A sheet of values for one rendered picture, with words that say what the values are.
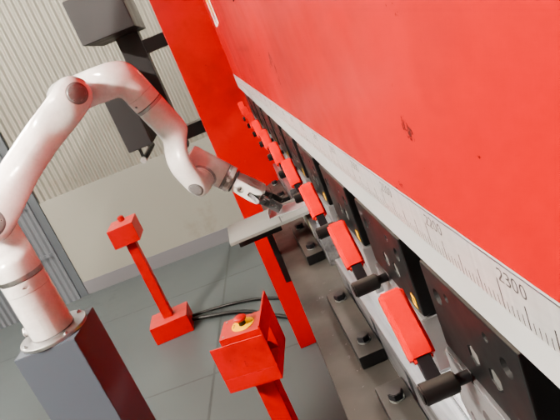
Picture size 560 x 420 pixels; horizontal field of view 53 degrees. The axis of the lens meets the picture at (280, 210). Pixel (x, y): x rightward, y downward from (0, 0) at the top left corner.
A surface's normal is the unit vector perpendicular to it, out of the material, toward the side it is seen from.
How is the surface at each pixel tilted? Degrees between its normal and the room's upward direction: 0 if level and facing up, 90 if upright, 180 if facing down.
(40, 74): 90
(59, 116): 109
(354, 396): 0
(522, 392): 90
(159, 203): 90
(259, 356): 90
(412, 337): 39
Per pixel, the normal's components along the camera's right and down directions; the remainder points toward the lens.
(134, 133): 0.12, 0.28
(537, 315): -0.92, 0.39
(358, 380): -0.36, -0.88
